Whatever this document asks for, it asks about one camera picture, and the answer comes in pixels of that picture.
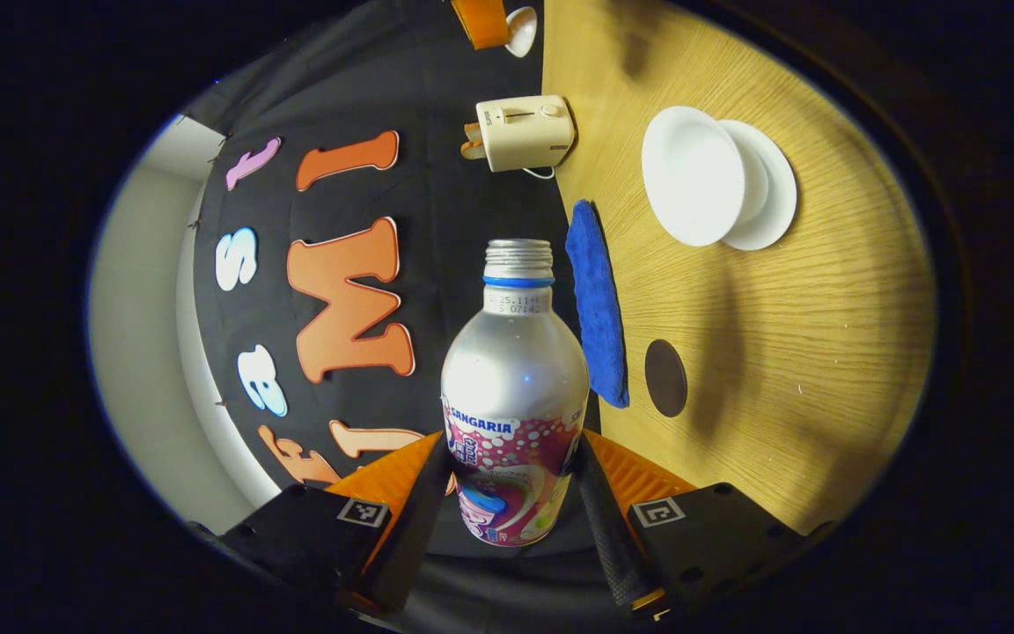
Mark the white teacup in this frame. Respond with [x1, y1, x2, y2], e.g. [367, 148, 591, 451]
[641, 106, 772, 248]

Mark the black backdrop cloth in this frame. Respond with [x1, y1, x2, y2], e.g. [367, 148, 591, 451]
[183, 0, 640, 630]

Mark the silver water bottle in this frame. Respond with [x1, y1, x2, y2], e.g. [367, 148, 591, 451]
[441, 239, 592, 549]

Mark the blue cloth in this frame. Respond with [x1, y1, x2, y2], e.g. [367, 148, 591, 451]
[565, 200, 630, 409]

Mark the dark round coaster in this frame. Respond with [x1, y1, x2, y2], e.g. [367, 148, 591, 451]
[644, 339, 688, 418]

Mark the white toaster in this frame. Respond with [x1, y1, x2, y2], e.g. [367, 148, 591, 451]
[475, 94, 577, 173]

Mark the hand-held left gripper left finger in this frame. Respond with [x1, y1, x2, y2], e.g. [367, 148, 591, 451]
[221, 430, 455, 617]

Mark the white saucer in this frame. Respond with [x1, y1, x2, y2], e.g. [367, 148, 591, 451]
[718, 118, 799, 253]

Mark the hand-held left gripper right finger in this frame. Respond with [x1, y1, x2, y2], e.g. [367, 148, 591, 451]
[576, 430, 812, 622]

